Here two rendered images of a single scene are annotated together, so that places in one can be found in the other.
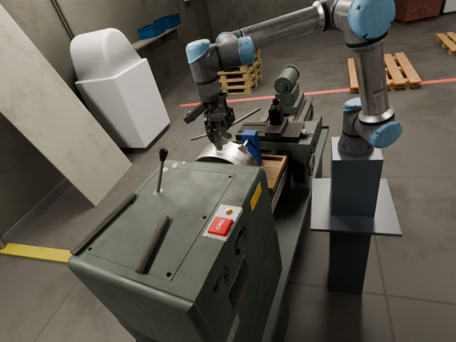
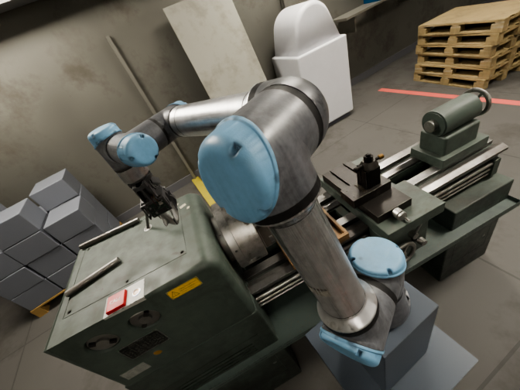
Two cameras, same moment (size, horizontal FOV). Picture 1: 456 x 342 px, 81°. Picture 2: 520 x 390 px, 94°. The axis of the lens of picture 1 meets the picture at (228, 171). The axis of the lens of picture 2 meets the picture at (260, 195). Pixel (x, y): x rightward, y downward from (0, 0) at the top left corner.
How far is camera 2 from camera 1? 0.96 m
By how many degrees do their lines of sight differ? 40
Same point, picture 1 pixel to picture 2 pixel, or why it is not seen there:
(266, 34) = (188, 124)
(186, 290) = (55, 336)
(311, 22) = not seen: hidden behind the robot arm
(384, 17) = (243, 196)
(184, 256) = (85, 306)
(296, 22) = (217, 118)
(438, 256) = not seen: outside the picture
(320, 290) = not seen: hidden behind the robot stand
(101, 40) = (296, 15)
